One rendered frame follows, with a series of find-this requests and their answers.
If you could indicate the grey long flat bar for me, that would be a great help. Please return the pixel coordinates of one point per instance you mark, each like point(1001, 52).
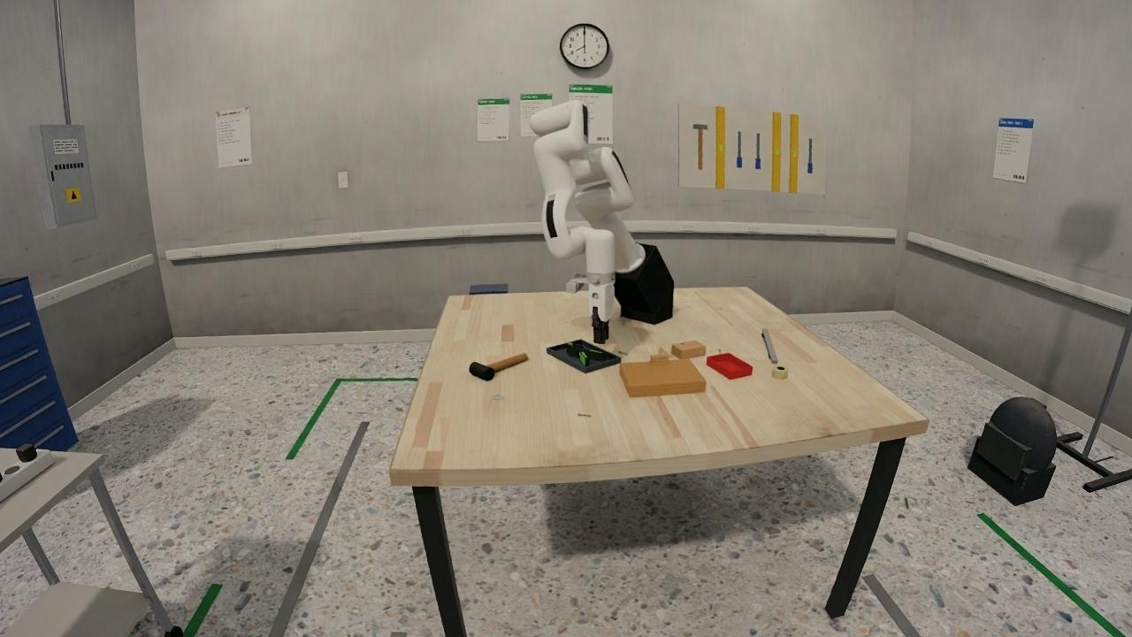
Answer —
point(769, 346)

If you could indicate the red open tray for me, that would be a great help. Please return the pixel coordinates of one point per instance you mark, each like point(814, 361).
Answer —
point(737, 368)

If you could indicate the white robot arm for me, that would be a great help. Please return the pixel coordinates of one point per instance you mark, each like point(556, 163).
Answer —
point(564, 136)

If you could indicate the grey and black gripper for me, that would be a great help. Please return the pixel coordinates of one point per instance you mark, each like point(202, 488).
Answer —
point(601, 306)

